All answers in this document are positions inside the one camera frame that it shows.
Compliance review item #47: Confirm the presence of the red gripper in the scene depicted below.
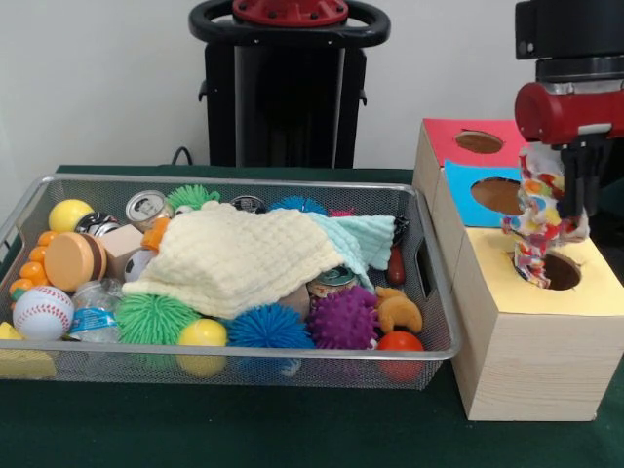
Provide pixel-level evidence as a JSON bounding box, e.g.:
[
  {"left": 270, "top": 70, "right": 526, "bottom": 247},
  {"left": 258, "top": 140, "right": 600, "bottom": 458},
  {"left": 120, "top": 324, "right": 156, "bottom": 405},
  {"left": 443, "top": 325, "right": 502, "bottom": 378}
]
[{"left": 515, "top": 81, "right": 624, "bottom": 218}]

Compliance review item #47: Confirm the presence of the colourful patterned cloth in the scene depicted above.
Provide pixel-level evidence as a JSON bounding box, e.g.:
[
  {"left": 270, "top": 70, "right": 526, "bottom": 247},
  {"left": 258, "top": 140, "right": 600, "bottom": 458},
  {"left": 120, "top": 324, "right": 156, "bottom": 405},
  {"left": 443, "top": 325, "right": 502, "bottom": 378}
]
[{"left": 501, "top": 145, "right": 591, "bottom": 290}]

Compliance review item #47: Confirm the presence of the cream waffle cloth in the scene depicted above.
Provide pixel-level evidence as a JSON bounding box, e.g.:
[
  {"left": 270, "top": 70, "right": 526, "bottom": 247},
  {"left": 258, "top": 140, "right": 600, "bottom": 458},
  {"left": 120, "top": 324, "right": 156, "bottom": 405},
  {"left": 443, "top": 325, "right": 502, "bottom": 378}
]
[{"left": 121, "top": 200, "right": 345, "bottom": 321}]

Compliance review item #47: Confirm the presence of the wooden box with three holes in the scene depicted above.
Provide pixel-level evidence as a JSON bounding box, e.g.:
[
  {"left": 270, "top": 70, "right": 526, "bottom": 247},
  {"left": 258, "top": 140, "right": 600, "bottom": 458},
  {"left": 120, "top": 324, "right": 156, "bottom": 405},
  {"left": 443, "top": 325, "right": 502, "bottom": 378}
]
[{"left": 411, "top": 117, "right": 624, "bottom": 423}]

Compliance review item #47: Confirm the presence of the silver mesh bin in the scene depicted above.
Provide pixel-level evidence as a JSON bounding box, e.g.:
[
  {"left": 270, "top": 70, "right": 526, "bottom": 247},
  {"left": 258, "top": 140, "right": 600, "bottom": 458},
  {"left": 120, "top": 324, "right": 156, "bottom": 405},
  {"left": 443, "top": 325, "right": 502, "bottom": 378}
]
[{"left": 0, "top": 173, "right": 464, "bottom": 391}]

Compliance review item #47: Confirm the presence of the green cloth side table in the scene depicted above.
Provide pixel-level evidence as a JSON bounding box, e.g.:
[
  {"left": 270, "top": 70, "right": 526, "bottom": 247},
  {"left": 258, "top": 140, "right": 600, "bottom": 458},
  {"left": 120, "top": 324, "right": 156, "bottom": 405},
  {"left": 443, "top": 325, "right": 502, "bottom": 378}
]
[{"left": 584, "top": 175, "right": 624, "bottom": 235}]

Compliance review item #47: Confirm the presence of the light blue waffle cloth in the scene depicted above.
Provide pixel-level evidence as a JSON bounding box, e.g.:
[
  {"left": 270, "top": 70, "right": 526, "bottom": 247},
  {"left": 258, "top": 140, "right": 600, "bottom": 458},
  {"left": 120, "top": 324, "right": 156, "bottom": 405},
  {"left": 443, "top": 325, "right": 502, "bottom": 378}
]
[{"left": 311, "top": 214, "right": 397, "bottom": 293}]

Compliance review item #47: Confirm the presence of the brown plush croissant toy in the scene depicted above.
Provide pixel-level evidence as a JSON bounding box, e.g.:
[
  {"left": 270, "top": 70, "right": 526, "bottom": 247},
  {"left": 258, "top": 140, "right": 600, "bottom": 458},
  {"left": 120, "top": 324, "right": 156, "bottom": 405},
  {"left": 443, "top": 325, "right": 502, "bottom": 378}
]
[{"left": 374, "top": 286, "right": 424, "bottom": 335}]

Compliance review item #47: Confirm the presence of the orange ball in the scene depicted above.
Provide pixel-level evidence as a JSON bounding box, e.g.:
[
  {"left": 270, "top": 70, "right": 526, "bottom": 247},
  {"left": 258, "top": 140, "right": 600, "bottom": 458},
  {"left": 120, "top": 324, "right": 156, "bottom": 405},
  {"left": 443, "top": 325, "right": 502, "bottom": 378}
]
[{"left": 375, "top": 331, "right": 425, "bottom": 382}]

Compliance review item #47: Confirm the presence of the purple spiky monster ball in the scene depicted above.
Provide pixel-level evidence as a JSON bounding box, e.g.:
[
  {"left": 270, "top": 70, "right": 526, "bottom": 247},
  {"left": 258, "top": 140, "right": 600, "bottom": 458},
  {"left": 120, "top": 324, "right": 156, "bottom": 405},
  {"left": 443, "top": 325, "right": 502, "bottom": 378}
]
[{"left": 306, "top": 286, "right": 380, "bottom": 350}]

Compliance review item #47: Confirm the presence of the blue spiky rubber ball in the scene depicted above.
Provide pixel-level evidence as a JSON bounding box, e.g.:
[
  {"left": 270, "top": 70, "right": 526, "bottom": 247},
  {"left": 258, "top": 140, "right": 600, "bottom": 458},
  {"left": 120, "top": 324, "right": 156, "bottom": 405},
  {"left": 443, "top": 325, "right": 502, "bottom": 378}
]
[{"left": 224, "top": 304, "right": 316, "bottom": 350}]

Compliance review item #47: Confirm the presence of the yellow ball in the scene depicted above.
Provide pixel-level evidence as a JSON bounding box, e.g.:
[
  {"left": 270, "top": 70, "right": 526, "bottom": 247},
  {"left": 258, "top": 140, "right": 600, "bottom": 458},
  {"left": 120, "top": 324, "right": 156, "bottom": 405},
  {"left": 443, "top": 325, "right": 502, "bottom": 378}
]
[{"left": 175, "top": 319, "right": 229, "bottom": 377}]

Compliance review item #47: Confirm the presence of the dark green table cloth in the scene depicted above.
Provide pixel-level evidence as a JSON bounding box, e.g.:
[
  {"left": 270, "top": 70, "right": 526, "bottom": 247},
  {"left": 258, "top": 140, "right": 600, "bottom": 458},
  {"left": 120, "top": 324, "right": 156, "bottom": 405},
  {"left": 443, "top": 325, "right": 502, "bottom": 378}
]
[{"left": 0, "top": 164, "right": 624, "bottom": 468}]

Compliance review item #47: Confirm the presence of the green spiky rubber ball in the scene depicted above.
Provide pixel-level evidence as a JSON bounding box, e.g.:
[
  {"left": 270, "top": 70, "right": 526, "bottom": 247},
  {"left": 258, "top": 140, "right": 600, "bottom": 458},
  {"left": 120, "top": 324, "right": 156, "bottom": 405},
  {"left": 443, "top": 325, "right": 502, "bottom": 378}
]
[{"left": 115, "top": 293, "right": 204, "bottom": 345}]

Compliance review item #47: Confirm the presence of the plain wooden cube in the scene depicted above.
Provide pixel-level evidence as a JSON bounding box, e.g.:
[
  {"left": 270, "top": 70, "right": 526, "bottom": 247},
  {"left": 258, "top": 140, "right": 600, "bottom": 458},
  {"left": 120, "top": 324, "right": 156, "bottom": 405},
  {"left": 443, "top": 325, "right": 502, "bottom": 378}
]
[{"left": 99, "top": 224, "right": 145, "bottom": 282}]

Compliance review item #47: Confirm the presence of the round wooden burger toy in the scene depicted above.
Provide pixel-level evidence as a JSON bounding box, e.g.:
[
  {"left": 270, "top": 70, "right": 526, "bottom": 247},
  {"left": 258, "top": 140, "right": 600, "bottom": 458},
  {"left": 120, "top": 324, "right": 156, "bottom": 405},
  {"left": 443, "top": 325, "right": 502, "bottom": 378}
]
[{"left": 43, "top": 232, "right": 108, "bottom": 293}]

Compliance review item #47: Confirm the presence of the white baseball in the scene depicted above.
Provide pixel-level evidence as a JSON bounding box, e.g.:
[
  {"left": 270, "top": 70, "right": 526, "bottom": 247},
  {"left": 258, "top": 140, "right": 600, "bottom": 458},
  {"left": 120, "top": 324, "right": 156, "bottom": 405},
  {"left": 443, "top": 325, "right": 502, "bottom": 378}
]
[{"left": 12, "top": 285, "right": 76, "bottom": 341}]

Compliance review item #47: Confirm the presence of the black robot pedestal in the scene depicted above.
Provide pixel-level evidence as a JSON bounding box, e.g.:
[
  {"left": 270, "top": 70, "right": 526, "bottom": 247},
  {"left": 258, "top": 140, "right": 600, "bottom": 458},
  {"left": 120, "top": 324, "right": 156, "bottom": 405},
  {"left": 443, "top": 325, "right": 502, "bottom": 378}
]
[{"left": 188, "top": 0, "right": 391, "bottom": 170}]

